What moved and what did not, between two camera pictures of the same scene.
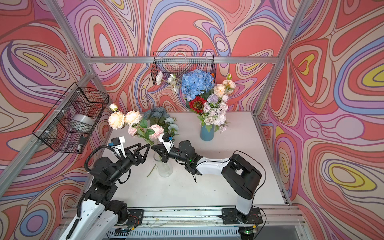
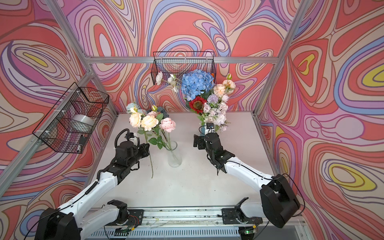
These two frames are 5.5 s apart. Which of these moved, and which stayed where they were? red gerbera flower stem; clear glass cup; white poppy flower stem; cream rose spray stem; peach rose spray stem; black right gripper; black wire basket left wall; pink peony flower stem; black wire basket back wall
Moved: black right gripper; peach rose spray stem; pink peony flower stem; clear glass cup
Stayed: white poppy flower stem; black wire basket left wall; red gerbera flower stem; cream rose spray stem; black wire basket back wall
